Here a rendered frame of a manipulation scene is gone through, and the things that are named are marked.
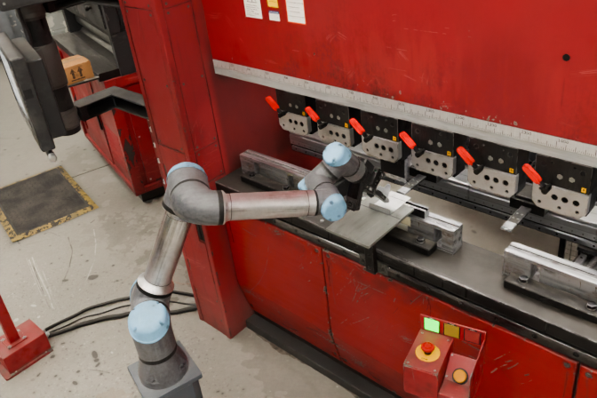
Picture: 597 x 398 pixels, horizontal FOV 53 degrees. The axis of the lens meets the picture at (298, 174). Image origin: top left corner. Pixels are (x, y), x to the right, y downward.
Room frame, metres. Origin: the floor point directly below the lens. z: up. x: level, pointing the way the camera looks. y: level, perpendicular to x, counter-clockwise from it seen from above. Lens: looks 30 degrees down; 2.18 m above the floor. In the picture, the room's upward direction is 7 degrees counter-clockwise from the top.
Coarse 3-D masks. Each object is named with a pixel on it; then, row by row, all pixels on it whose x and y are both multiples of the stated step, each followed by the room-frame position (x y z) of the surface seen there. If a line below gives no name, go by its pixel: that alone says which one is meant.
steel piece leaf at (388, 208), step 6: (390, 198) 1.81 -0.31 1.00; (396, 198) 1.80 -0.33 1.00; (372, 204) 1.76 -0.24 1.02; (378, 204) 1.77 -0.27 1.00; (384, 204) 1.77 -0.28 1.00; (390, 204) 1.77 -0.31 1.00; (396, 204) 1.76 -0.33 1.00; (378, 210) 1.74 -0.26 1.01; (384, 210) 1.72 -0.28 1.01; (390, 210) 1.73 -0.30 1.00
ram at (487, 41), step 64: (320, 0) 1.95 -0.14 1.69; (384, 0) 1.77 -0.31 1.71; (448, 0) 1.62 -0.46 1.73; (512, 0) 1.49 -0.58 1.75; (576, 0) 1.38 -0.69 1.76; (256, 64) 2.20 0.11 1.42; (320, 64) 1.97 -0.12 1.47; (384, 64) 1.77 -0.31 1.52; (448, 64) 1.61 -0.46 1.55; (512, 64) 1.48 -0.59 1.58; (576, 64) 1.36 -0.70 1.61; (448, 128) 1.61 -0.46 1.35; (576, 128) 1.35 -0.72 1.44
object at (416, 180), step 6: (414, 168) 1.96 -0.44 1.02; (414, 174) 1.96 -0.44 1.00; (420, 174) 1.94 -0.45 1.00; (426, 174) 1.92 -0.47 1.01; (414, 180) 1.90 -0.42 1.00; (420, 180) 1.89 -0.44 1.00; (432, 180) 1.90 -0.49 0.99; (438, 180) 1.90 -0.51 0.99; (408, 186) 1.87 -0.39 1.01; (414, 186) 1.86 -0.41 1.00; (396, 192) 1.84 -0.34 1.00; (402, 192) 1.83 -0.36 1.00; (408, 192) 1.84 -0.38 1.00
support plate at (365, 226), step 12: (348, 216) 1.73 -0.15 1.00; (360, 216) 1.72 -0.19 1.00; (372, 216) 1.71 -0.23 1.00; (384, 216) 1.70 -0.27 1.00; (396, 216) 1.69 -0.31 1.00; (336, 228) 1.67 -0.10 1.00; (348, 228) 1.66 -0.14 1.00; (360, 228) 1.65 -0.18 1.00; (372, 228) 1.64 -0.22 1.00; (384, 228) 1.63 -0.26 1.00; (348, 240) 1.60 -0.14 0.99; (360, 240) 1.58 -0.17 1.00; (372, 240) 1.58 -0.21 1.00
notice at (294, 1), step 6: (288, 0) 2.05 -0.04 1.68; (294, 0) 2.03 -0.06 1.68; (300, 0) 2.01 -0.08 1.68; (288, 6) 2.05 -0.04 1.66; (294, 6) 2.03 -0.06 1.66; (300, 6) 2.01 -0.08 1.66; (288, 12) 2.05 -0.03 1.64; (294, 12) 2.03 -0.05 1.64; (300, 12) 2.01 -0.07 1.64; (288, 18) 2.06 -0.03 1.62; (294, 18) 2.03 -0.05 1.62; (300, 18) 2.01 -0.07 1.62
